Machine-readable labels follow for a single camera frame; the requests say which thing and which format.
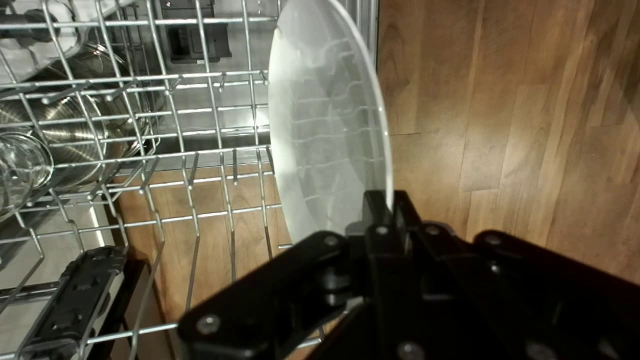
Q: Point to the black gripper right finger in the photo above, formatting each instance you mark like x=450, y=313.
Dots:
x=521, y=300

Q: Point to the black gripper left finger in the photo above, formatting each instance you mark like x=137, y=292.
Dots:
x=281, y=300

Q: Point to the white ceramic plate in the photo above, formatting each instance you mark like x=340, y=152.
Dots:
x=326, y=121

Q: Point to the steel pot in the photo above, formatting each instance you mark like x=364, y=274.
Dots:
x=87, y=132

